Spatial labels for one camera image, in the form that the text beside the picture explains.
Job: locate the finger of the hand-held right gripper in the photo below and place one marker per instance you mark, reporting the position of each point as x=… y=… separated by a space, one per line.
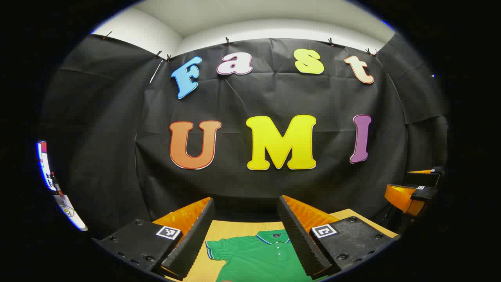
x=426 y=193
x=436 y=170

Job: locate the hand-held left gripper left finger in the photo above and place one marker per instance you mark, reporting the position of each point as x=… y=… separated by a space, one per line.
x=193 y=243

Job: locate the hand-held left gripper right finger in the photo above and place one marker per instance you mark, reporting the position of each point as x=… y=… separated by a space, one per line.
x=297 y=243

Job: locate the green T-shirt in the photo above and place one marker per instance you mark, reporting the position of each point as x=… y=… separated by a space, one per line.
x=258 y=258

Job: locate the white side table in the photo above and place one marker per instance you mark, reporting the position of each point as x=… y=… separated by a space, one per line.
x=72 y=217

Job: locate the red capped bottle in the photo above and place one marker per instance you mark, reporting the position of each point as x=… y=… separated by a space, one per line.
x=58 y=186

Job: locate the computer monitor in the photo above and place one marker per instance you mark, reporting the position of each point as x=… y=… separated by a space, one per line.
x=42 y=156

